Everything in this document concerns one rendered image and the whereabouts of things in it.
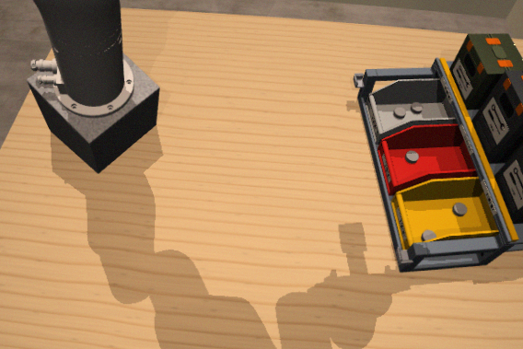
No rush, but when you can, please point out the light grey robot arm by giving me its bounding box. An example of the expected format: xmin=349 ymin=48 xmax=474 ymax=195
xmin=31 ymin=0 xmax=134 ymax=118

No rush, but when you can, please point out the yellow open bin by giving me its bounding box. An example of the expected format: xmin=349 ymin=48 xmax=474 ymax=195
xmin=393 ymin=177 xmax=499 ymax=250

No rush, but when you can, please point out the yellow long thin bar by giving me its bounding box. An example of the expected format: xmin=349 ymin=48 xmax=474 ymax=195
xmin=439 ymin=58 xmax=518 ymax=242

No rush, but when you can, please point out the dark grey metal shelf frame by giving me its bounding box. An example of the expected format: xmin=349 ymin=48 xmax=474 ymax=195
xmin=353 ymin=58 xmax=523 ymax=273

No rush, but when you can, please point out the red bin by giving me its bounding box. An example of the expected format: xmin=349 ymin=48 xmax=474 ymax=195
xmin=379 ymin=124 xmax=478 ymax=196

